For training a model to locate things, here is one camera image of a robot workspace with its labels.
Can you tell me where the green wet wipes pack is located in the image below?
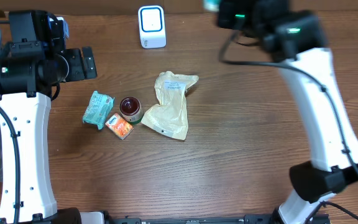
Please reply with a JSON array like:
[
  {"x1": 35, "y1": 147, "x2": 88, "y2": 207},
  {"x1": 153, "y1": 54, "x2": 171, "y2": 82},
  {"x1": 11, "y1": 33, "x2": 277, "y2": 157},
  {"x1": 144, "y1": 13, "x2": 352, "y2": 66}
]
[{"x1": 82, "y1": 91, "x2": 114, "y2": 130}]

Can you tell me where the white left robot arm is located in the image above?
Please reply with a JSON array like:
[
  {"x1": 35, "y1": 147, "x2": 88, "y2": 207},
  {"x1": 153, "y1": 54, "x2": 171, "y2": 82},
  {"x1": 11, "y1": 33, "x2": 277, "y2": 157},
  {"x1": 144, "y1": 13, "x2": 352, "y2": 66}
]
[{"x1": 0, "y1": 41, "x2": 97, "y2": 223}]

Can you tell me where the white barcode scanner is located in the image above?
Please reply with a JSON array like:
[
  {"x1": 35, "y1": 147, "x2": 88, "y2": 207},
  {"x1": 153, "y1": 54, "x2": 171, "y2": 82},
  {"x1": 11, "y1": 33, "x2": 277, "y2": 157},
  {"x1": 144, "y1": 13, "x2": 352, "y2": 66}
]
[{"x1": 138, "y1": 5, "x2": 167, "y2": 49}]

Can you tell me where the beige paper pouch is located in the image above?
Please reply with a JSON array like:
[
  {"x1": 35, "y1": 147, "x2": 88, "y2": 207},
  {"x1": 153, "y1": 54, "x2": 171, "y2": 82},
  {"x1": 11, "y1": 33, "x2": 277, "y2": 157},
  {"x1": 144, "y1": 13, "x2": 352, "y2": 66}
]
[{"x1": 141, "y1": 71, "x2": 199, "y2": 141}]

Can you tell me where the teal tissue pack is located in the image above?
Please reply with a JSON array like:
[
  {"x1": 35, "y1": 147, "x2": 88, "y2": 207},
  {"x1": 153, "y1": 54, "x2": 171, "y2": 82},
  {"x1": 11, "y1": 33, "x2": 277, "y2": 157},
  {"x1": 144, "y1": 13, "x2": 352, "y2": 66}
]
[{"x1": 203, "y1": 0, "x2": 221, "y2": 12}]

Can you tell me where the orange tissue pack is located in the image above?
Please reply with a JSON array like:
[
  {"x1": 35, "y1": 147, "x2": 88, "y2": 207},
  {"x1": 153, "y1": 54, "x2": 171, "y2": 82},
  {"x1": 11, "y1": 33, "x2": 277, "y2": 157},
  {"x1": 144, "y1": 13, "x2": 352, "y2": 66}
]
[{"x1": 105, "y1": 113, "x2": 134, "y2": 140}]

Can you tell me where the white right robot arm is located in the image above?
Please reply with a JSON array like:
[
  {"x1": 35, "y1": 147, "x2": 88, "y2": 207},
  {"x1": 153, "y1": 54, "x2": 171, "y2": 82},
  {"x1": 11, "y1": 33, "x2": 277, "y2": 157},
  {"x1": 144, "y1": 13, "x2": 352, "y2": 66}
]
[{"x1": 217, "y1": 1, "x2": 358, "y2": 223}]

